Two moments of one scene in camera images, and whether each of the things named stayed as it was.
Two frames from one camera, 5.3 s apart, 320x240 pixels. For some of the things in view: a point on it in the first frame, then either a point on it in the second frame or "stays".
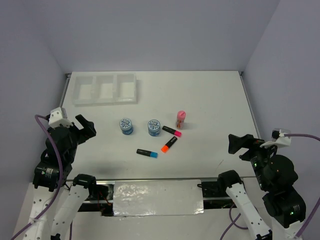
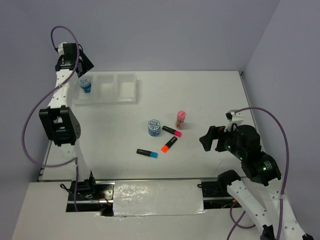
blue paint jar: [154, 127] stays
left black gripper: [90, 131] to [87, 65]
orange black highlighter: [165, 148] stays
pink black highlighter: [172, 131] stays
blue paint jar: [126, 126] to [85, 83]
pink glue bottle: [181, 115] stays
